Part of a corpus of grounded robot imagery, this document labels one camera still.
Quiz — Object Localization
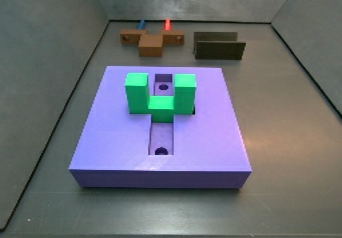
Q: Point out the brown T-shaped block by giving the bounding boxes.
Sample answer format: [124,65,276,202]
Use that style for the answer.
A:
[118,29,185,57]

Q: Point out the green U-shaped block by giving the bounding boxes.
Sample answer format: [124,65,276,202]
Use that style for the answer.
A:
[125,73,196,123]

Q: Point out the purple base block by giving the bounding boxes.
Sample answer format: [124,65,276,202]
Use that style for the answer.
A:
[69,66,251,188]

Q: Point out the red peg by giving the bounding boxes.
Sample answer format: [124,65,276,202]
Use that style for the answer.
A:
[164,19,170,31]

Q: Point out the blue peg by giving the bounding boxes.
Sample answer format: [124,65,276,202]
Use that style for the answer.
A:
[137,19,145,30]

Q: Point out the black angle bracket fixture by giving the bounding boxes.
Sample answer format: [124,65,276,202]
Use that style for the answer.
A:
[193,32,245,60]

